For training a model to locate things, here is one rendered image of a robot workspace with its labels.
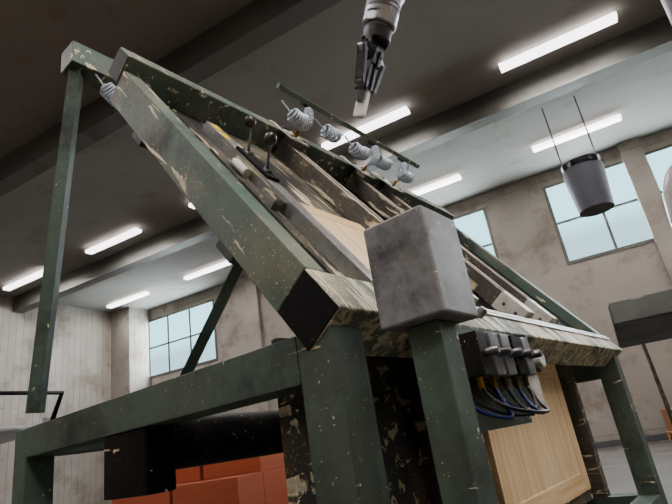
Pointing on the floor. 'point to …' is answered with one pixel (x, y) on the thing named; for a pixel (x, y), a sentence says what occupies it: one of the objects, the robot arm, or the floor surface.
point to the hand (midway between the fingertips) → (361, 104)
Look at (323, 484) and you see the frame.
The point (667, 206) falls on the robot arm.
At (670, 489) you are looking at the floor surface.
